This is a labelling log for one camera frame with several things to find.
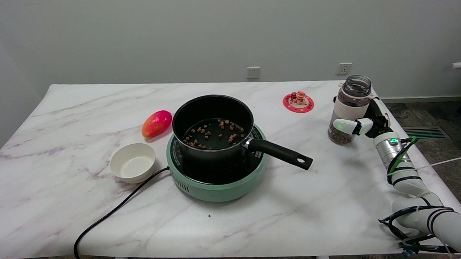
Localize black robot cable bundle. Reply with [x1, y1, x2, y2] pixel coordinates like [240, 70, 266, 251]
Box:
[378, 204, 458, 258]

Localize green robot cable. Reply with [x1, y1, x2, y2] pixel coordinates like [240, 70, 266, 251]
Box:
[386, 136, 420, 176]

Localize floor vent grille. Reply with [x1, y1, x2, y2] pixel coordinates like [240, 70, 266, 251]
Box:
[403, 126, 451, 141]

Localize green induction cooker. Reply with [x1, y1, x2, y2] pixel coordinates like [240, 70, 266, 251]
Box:
[165, 123, 271, 204]

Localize black power cable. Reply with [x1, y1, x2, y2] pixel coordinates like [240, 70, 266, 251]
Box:
[71, 166, 174, 259]

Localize thin white cable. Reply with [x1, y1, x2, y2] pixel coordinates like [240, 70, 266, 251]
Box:
[415, 156, 461, 170]

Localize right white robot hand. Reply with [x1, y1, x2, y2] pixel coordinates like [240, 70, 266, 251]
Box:
[331, 95, 393, 140]

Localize brown food pieces in saucepan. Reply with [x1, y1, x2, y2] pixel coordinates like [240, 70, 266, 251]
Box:
[182, 118, 246, 151]

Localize red orange mango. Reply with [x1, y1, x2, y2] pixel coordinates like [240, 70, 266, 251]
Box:
[141, 110, 174, 139]

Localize white bowl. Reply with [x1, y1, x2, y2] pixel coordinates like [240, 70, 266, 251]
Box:
[109, 142, 157, 185]

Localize black saucepan with handle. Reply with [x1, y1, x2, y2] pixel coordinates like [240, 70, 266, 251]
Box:
[171, 91, 313, 175]

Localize red coaster with figurines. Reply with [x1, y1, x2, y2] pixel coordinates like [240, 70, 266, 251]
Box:
[282, 90, 315, 114]

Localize clear bottle with beige band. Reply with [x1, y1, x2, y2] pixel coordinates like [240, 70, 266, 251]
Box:
[326, 74, 380, 146]

